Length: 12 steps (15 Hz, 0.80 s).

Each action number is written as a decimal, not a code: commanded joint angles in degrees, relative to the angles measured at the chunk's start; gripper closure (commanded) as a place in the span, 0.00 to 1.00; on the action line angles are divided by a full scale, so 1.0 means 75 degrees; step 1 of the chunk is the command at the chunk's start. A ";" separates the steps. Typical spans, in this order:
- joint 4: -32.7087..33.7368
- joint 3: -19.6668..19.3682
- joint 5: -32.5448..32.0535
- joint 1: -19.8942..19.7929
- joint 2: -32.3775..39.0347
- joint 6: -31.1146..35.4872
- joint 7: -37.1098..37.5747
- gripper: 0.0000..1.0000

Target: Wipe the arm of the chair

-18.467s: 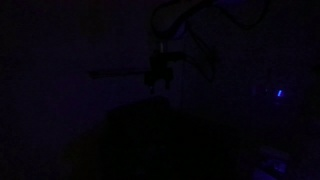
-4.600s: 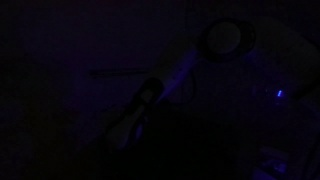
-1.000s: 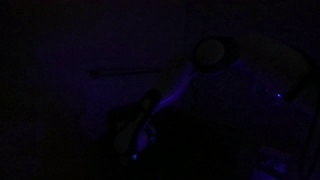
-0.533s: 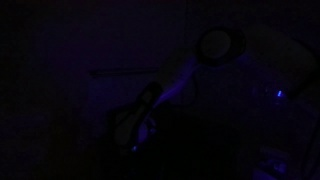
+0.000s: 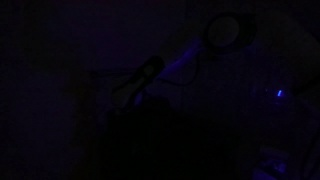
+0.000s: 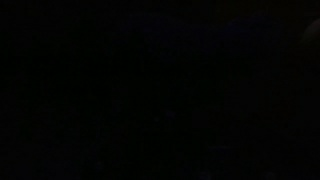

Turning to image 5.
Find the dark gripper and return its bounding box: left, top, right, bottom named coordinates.
left=110, top=83, right=138, bottom=113

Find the device with blue indicator light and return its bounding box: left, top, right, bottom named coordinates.
left=251, top=74, right=301, bottom=108

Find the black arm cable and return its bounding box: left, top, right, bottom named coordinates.
left=156, top=49, right=206, bottom=88

